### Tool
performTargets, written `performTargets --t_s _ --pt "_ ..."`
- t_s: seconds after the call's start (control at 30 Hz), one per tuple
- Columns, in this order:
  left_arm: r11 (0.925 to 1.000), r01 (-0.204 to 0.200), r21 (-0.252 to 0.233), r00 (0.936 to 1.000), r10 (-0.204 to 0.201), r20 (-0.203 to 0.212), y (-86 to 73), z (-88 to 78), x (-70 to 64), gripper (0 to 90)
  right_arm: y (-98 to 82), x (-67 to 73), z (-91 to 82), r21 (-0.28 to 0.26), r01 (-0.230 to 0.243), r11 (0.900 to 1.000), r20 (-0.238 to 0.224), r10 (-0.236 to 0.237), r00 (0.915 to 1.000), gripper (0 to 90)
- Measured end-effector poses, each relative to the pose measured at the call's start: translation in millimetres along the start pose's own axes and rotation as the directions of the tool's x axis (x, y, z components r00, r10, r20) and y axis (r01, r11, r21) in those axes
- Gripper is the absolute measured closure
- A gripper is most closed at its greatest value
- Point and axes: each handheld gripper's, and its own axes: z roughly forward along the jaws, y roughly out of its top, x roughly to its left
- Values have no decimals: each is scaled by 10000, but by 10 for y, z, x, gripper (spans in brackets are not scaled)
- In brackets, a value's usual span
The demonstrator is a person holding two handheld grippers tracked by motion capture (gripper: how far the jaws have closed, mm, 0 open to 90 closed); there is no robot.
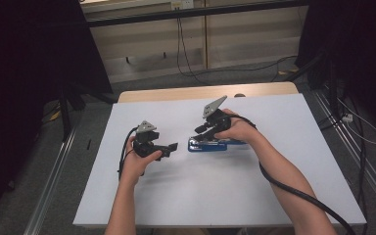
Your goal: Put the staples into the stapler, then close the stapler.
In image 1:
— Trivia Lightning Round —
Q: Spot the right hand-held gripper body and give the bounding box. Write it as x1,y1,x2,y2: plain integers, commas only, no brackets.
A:
203,95,233,135

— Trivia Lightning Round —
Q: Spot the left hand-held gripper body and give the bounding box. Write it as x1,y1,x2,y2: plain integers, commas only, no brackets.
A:
132,119,165,159

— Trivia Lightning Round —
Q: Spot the blue stapler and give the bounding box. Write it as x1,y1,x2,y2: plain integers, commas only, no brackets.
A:
187,136,248,154

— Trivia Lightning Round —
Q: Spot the person's right hand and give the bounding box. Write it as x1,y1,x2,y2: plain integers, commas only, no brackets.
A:
213,108,259,145

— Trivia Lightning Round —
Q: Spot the person's left hand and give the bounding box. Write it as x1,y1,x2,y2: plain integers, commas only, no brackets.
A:
119,135,165,189

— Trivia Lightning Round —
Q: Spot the wooden table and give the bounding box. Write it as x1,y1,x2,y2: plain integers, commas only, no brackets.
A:
117,81,300,104

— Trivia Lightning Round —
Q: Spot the white table cover sheet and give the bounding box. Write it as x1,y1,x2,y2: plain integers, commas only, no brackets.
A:
71,93,367,229

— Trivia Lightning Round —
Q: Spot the black tripod stand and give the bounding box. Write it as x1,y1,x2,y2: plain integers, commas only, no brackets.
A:
58,82,118,143

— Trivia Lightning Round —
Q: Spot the black curtain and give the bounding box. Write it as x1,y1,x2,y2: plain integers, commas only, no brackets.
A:
0,0,114,226
295,0,376,138

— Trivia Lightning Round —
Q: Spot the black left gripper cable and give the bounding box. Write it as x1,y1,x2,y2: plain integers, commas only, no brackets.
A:
117,126,139,181

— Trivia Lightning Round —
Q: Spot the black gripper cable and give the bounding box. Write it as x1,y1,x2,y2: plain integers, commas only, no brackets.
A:
229,114,357,235
117,126,139,181

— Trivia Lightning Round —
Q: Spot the black wall socket cable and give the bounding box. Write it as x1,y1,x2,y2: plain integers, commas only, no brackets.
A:
175,9,210,86
178,9,300,79

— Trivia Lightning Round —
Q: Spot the aluminium floor rail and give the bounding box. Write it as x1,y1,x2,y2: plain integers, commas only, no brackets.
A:
312,89,376,214
23,125,77,235

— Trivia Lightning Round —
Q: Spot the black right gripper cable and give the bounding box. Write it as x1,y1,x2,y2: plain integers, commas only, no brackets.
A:
229,114,357,235

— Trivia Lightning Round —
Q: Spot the white wall socket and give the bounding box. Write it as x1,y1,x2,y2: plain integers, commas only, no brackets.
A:
170,0,195,11

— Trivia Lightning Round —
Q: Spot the white floor cable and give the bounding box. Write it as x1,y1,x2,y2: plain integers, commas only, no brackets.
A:
336,97,376,146

